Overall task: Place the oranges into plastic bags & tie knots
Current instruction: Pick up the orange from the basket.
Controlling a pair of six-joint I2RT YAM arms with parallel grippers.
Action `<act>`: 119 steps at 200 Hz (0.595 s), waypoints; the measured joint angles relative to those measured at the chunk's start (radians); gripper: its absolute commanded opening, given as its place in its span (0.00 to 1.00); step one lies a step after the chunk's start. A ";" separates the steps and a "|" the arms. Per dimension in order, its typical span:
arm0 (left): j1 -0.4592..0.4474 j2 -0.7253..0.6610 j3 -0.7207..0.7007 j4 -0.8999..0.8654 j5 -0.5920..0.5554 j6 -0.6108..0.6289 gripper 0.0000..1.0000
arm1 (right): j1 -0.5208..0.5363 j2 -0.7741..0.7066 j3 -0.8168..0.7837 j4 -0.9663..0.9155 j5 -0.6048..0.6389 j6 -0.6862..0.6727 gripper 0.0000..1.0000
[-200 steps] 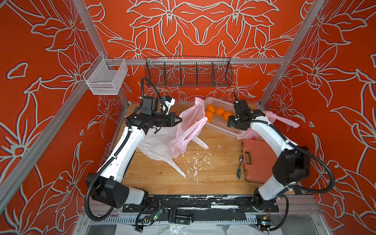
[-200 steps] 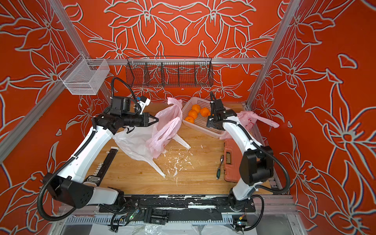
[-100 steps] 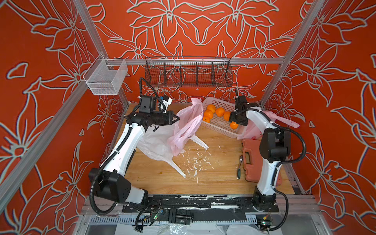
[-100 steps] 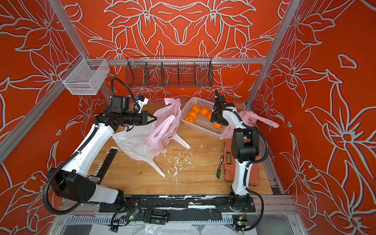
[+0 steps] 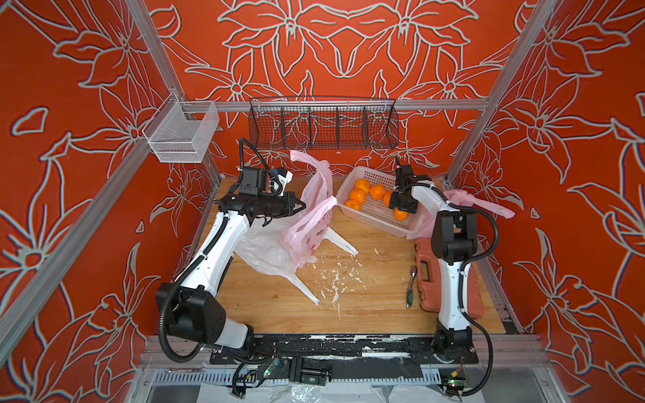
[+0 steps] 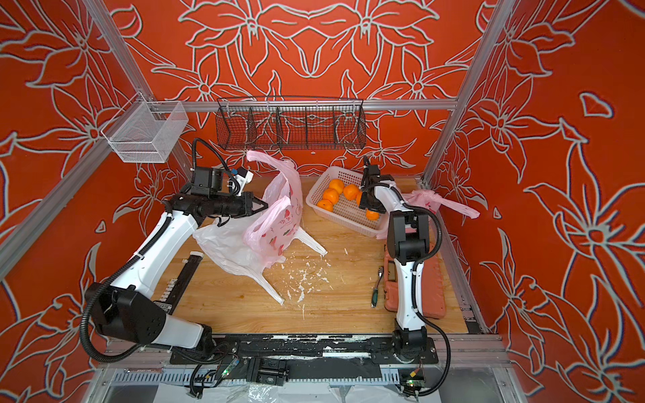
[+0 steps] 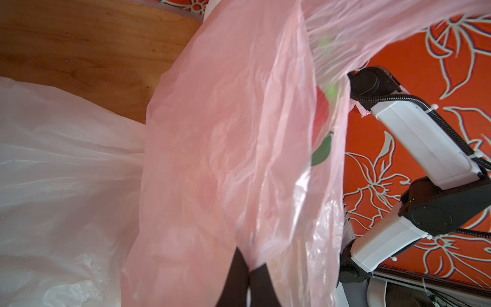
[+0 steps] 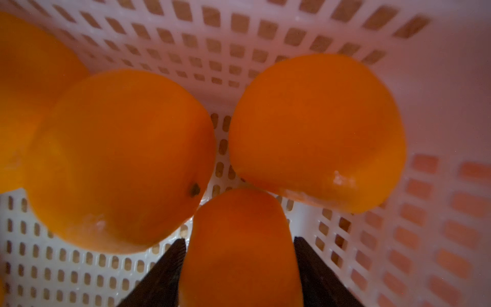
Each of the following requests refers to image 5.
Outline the pink printed plastic bag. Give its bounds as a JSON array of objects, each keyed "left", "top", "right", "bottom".
[{"left": 406, "top": 189, "right": 515, "bottom": 239}]

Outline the plain pink plastic bag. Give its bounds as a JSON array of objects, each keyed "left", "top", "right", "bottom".
[{"left": 281, "top": 150, "right": 337, "bottom": 268}]

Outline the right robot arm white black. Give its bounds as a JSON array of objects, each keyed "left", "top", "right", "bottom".
[{"left": 388, "top": 164, "right": 500, "bottom": 400}]

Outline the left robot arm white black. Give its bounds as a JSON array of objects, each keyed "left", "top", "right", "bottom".
[{"left": 156, "top": 160, "right": 307, "bottom": 363}]

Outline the orange fruit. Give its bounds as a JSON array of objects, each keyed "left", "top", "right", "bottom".
[
  {"left": 383, "top": 191, "right": 393, "bottom": 208},
  {"left": 349, "top": 188, "right": 367, "bottom": 204},
  {"left": 344, "top": 198, "right": 362, "bottom": 211},
  {"left": 354, "top": 179, "right": 371, "bottom": 193},
  {"left": 394, "top": 208, "right": 408, "bottom": 221},
  {"left": 369, "top": 184, "right": 386, "bottom": 201}
]

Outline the white perforated plastic basket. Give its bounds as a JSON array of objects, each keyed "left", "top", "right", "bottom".
[{"left": 336, "top": 166, "right": 426, "bottom": 239}]

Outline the white plastic bag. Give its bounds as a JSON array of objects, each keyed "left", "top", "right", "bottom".
[{"left": 234, "top": 218, "right": 358, "bottom": 304}]

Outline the red plastic tool case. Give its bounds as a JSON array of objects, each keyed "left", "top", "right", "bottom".
[{"left": 414, "top": 238, "right": 485, "bottom": 319}]

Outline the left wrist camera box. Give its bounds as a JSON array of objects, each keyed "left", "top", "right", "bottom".
[{"left": 238, "top": 167, "right": 293, "bottom": 196}]

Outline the black wire wall basket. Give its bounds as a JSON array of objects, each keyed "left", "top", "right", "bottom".
[{"left": 249, "top": 96, "right": 400, "bottom": 151}]

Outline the green handled screwdriver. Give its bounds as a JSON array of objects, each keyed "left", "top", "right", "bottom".
[{"left": 406, "top": 266, "right": 418, "bottom": 308}]

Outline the white wire wall basket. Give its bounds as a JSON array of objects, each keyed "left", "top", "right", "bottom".
[{"left": 142, "top": 92, "right": 220, "bottom": 164}]

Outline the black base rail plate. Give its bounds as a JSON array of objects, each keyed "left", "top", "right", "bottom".
[{"left": 208, "top": 331, "right": 480, "bottom": 386}]

